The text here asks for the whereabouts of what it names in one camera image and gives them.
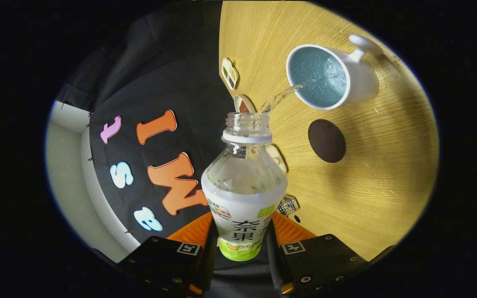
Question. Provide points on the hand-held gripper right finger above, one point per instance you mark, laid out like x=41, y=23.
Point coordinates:
x=273, y=265

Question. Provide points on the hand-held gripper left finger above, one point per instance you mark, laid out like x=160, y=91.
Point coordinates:
x=208, y=265

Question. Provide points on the clear juice bottle white label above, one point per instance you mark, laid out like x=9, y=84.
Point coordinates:
x=242, y=198

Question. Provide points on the dark brown round coaster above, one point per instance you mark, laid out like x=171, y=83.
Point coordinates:
x=326, y=140

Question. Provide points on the white cup blue inside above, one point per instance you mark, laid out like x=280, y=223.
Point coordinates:
x=362, y=82

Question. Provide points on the white toaster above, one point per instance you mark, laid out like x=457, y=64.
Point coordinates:
x=279, y=159

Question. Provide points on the wooden table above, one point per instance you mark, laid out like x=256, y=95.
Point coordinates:
x=387, y=165

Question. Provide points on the round plate with red food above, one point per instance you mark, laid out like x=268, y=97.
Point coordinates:
x=243, y=105

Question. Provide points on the white divided dish with grains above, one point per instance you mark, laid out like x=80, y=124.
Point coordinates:
x=229, y=73

